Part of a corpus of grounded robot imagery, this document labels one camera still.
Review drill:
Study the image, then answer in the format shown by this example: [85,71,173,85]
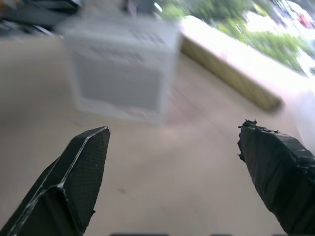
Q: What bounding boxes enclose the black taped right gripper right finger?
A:
[237,119,315,236]

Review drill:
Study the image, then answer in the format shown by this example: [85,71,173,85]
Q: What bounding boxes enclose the dark equipment behind table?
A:
[0,0,84,37]

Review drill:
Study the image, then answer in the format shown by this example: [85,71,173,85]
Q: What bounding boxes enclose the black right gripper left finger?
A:
[0,126,111,236]

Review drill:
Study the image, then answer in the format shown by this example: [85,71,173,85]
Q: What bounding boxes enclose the white box with slot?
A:
[58,18,182,126]

